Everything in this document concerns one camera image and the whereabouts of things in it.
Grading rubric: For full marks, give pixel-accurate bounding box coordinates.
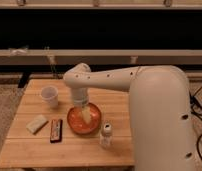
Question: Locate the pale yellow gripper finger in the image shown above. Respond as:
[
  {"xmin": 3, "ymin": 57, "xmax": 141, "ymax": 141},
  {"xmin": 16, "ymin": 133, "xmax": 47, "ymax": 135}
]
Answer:
[{"xmin": 82, "ymin": 106, "xmax": 91, "ymax": 122}]

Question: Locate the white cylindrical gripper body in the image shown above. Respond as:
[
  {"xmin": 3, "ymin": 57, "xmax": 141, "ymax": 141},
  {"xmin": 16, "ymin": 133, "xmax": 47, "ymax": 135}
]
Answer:
[{"xmin": 71, "ymin": 88, "xmax": 89, "ymax": 107}]

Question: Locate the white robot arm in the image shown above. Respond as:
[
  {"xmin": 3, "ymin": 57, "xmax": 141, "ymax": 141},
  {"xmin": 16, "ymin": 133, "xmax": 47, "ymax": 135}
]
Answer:
[{"xmin": 63, "ymin": 63, "xmax": 196, "ymax": 171}]

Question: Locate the orange bowl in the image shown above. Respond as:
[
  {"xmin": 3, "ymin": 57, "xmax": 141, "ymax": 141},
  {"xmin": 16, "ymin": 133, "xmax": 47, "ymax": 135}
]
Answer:
[{"xmin": 67, "ymin": 103, "xmax": 102, "ymax": 135}]

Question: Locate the white plastic cup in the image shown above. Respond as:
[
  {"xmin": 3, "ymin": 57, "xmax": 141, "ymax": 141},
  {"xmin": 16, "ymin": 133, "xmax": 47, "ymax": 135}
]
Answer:
[{"xmin": 40, "ymin": 86, "xmax": 58, "ymax": 108}]

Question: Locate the dark red snack bar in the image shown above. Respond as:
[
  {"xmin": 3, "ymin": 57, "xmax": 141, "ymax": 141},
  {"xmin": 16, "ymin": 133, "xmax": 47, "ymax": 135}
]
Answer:
[{"xmin": 50, "ymin": 119, "xmax": 63, "ymax": 143}]

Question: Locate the white sponge block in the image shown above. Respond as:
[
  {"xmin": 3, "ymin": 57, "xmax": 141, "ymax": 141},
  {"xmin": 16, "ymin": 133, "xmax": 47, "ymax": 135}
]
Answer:
[{"xmin": 26, "ymin": 115, "xmax": 48, "ymax": 134}]

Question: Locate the wooden table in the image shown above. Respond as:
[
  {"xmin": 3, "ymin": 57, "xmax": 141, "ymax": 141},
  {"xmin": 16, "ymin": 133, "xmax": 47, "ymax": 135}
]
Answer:
[{"xmin": 0, "ymin": 79, "xmax": 134, "ymax": 168}]

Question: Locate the grey horizontal rail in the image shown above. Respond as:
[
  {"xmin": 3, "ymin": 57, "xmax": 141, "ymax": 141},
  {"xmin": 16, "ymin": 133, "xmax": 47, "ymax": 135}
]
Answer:
[{"xmin": 0, "ymin": 49, "xmax": 202, "ymax": 65}]

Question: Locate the black cable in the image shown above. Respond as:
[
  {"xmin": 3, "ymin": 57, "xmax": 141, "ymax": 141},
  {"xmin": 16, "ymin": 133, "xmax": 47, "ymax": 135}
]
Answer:
[{"xmin": 189, "ymin": 79, "xmax": 202, "ymax": 168}]

